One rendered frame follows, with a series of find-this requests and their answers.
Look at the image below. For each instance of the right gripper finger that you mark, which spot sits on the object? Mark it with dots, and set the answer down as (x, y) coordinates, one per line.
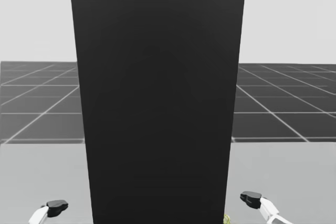
(258, 203)

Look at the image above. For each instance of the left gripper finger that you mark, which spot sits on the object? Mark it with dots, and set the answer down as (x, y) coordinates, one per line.
(52, 207)

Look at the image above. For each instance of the green and blue rectangular can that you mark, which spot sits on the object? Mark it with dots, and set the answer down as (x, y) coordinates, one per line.
(227, 219)

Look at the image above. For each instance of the black screen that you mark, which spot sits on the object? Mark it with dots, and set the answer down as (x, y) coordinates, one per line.
(160, 103)

